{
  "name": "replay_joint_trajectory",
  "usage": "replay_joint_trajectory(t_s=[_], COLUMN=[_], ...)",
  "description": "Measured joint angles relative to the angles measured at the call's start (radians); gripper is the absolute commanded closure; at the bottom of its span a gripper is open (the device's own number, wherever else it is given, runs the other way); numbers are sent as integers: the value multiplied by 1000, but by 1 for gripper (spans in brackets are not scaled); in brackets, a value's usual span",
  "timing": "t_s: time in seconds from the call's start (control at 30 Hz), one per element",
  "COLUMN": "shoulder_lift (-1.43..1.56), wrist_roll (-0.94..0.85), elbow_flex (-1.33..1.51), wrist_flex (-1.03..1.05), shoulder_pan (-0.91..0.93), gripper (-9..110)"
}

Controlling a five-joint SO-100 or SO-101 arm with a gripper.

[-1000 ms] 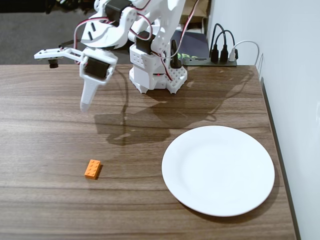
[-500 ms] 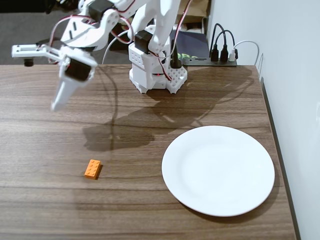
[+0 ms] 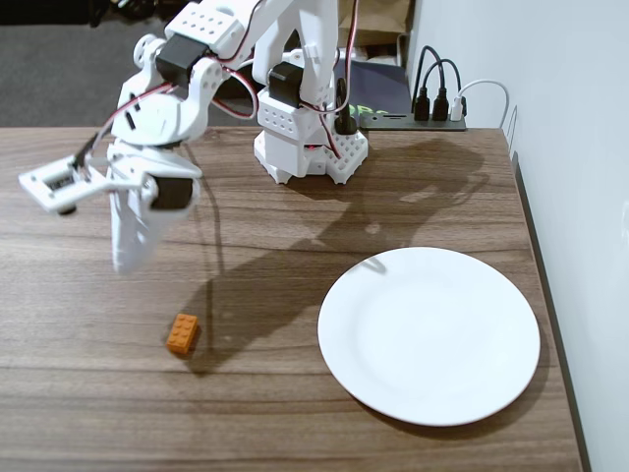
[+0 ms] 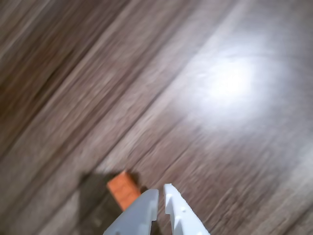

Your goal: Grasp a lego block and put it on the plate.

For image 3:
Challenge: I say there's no orange lego block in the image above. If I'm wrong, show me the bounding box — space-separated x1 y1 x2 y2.
165 313 201 355

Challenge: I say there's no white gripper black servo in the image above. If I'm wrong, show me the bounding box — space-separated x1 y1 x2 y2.
105 140 202 275

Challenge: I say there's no brown paper bag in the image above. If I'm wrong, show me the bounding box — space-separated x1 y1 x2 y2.
337 0 413 48

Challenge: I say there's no black power strip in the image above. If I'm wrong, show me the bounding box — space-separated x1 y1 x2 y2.
361 112 467 133

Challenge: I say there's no black usb plug cable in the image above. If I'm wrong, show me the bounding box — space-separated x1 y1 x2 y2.
423 58 463 123
411 44 446 123

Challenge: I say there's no white round plate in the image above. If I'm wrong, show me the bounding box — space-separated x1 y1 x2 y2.
316 246 542 428

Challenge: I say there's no thin grey wire loop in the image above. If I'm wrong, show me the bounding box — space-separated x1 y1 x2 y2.
500 104 520 154

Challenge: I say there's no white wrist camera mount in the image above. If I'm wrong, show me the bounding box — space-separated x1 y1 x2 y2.
18 154 148 216

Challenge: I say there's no white usb plug cable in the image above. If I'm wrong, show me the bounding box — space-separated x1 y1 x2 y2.
450 78 511 130

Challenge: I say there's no dark box green print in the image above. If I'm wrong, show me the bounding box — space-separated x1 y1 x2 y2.
343 59 412 117

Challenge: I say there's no dark cable clutter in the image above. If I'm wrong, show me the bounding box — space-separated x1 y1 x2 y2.
87 0 198 26

